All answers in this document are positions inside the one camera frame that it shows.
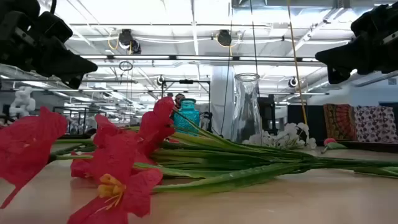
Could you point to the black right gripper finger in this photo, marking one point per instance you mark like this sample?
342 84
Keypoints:
335 76
339 56

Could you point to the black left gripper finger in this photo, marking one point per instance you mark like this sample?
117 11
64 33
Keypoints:
68 63
75 81

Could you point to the red artificial tulip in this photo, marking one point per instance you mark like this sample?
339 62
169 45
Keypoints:
329 141

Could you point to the white artificial flower bouquet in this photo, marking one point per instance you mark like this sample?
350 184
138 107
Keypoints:
292 129

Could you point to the red artificial flower bouquet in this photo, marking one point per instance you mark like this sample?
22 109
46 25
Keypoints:
115 155

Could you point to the clear glass vase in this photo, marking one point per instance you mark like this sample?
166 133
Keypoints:
247 109

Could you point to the teal glass vase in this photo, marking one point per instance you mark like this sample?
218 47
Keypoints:
188 119

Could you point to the red orange patterned cloth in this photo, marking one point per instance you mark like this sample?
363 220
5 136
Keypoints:
339 121

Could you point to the black partition panel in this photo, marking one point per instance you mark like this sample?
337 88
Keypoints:
304 121

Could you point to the white robot figure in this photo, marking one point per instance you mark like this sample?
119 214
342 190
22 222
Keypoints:
21 102

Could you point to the white purple patterned cloth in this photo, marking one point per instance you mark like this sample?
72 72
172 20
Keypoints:
376 124

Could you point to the black equipment rack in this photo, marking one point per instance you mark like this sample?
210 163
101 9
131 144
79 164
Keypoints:
267 112

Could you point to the person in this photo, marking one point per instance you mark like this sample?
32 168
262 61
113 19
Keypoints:
179 99

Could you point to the black metal stand frame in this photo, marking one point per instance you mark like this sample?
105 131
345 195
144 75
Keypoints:
186 81

